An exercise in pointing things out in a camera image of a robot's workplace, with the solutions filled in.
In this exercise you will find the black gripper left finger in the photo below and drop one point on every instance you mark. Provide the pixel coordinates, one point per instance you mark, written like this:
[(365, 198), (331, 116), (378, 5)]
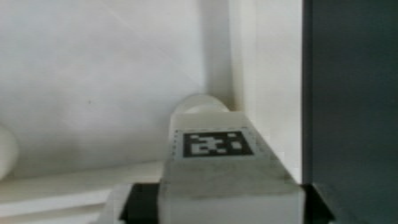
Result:
[(132, 206)]

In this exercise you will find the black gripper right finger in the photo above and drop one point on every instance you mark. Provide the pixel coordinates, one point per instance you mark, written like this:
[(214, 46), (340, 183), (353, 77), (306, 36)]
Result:
[(324, 211)]

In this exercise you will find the white table leg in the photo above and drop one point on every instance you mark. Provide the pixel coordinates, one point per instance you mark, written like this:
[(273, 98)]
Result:
[(226, 185)]

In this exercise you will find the white square tabletop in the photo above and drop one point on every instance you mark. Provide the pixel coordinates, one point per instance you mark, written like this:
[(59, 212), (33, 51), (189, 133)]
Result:
[(104, 60)]

